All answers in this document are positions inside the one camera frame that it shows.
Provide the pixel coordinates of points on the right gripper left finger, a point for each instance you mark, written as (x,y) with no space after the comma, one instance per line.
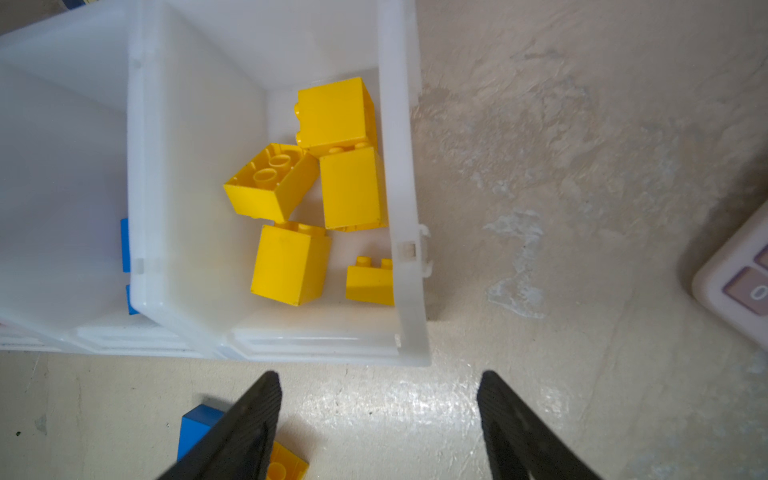
(240,444)

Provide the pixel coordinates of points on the white three-compartment bin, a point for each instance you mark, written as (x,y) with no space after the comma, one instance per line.
(143,110)

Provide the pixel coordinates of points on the blue lego studded brick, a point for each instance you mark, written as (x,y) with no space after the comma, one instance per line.
(131,309)

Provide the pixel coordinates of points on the yellow lego brick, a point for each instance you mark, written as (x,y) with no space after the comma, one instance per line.
(291,263)
(336,117)
(370,284)

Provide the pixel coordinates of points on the small blue lego brick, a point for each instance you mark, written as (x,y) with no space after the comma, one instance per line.
(125,245)

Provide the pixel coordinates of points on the yellow lego underside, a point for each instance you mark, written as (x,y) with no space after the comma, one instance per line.
(273,183)

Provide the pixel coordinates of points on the yellow lego brick slanted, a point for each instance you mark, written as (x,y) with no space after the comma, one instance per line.
(354,190)

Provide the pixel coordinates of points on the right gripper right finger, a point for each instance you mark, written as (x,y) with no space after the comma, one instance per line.
(519,444)

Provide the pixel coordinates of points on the blue notebook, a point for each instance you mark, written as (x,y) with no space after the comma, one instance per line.
(73,4)

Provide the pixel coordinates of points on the pink calculator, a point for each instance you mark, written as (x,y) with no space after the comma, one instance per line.
(732,284)

